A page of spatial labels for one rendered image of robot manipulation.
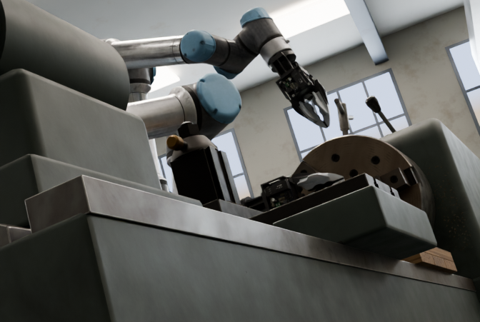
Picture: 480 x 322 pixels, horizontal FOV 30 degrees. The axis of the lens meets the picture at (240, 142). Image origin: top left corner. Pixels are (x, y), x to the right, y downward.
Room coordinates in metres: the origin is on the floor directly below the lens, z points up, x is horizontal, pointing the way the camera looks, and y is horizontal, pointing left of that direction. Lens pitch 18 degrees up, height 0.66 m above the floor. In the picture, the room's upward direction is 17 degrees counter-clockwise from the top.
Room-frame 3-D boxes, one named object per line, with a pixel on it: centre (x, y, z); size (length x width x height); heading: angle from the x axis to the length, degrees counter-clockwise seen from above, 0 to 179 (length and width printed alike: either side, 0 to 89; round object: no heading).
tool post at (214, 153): (1.40, 0.07, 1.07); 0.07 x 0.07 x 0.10; 70
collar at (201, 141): (1.40, 0.08, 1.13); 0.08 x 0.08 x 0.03
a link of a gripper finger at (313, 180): (1.74, -0.13, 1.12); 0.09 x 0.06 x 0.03; 70
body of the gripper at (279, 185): (1.77, -0.03, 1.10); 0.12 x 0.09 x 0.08; 70
